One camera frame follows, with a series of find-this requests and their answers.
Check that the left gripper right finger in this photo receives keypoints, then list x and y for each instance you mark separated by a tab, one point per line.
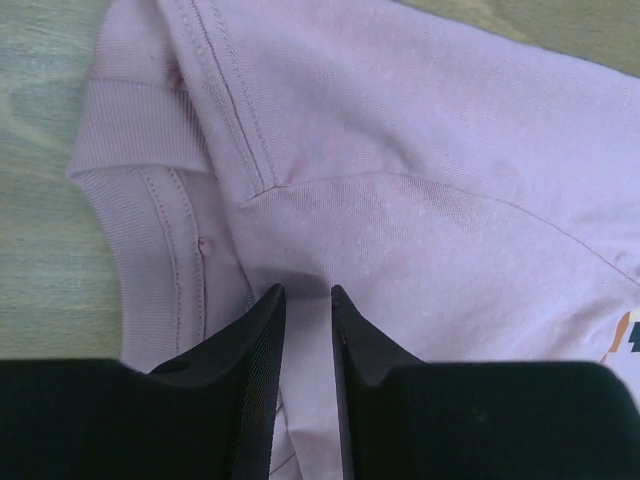
403	418

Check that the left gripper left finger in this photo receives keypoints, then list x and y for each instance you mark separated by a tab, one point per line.
208	413

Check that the pink t shirt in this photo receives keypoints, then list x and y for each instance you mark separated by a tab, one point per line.
477	198

